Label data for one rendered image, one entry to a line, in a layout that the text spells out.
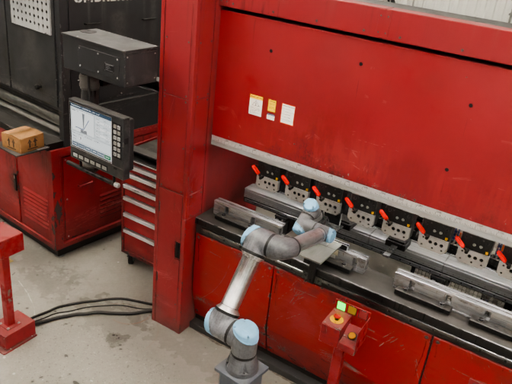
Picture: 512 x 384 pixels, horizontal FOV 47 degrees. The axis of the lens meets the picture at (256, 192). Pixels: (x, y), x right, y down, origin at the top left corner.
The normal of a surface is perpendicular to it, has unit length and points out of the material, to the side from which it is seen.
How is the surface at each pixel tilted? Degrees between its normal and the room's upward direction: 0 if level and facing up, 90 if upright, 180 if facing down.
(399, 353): 90
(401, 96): 90
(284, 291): 90
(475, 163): 90
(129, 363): 0
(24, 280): 0
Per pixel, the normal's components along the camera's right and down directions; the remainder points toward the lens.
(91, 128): -0.58, 0.29
